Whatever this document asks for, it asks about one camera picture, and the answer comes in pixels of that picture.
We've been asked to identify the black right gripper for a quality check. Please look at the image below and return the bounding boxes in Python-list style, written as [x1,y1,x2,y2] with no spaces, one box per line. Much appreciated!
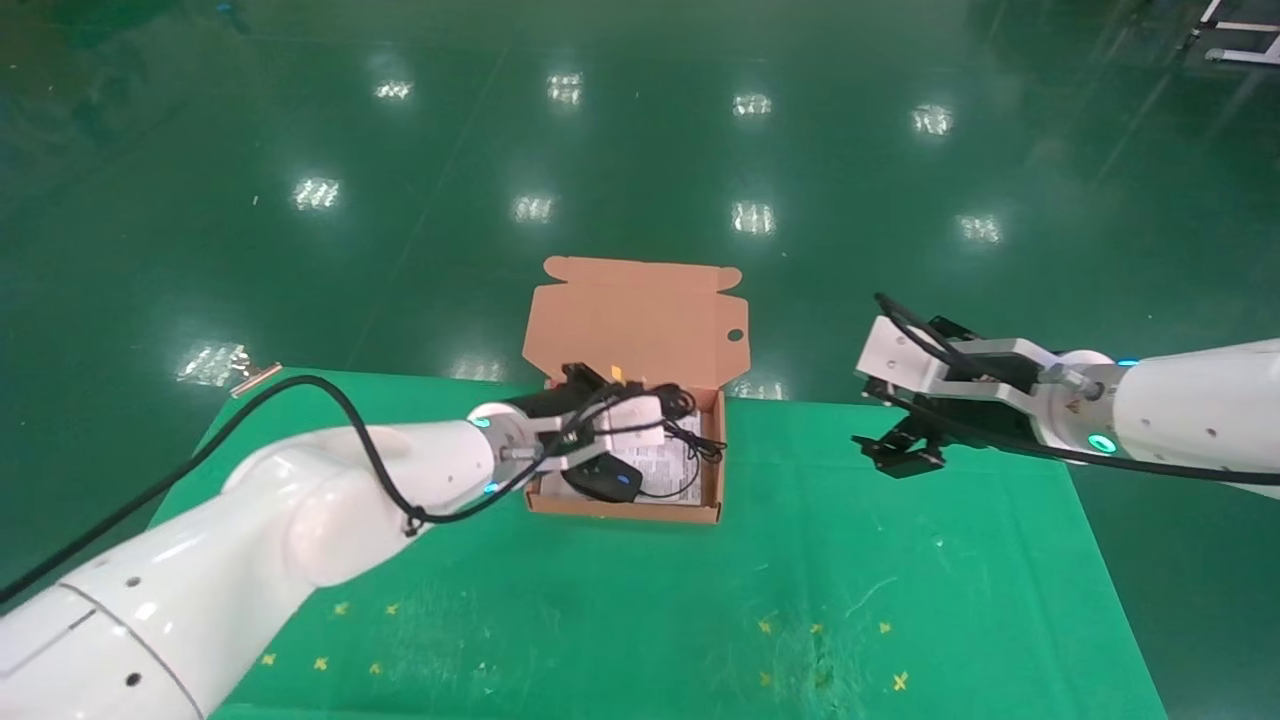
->
[852,317,1043,479]

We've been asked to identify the grey metal frame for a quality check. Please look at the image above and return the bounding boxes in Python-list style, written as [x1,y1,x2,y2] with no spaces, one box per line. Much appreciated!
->
[1178,0,1280,69]

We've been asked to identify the white printed instruction sheet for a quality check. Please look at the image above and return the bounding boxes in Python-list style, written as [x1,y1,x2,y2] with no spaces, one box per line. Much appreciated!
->
[635,412,703,504]

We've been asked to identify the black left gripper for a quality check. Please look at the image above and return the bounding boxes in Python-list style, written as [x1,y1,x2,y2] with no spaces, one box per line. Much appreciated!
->
[505,362,626,421]

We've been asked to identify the black wired computer mouse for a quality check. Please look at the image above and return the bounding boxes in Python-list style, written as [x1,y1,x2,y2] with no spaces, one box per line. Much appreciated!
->
[562,430,706,503]

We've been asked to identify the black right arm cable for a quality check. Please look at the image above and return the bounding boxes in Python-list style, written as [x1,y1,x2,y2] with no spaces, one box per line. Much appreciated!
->
[873,292,1280,488]

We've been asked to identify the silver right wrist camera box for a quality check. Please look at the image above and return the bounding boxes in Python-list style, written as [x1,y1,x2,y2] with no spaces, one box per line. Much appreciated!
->
[856,315,1061,411]

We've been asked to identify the open brown cardboard box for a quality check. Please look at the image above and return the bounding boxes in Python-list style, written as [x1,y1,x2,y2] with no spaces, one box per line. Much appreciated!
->
[521,257,749,525]

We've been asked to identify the black data cable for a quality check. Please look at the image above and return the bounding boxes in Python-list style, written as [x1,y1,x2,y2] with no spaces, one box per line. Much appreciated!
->
[652,385,728,463]

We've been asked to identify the green table mat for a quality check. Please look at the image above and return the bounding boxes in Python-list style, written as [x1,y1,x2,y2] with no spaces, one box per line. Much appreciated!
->
[150,368,1166,720]

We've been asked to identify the metal binder clip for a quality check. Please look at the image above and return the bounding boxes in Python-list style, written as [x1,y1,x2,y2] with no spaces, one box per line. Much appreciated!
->
[229,352,283,399]

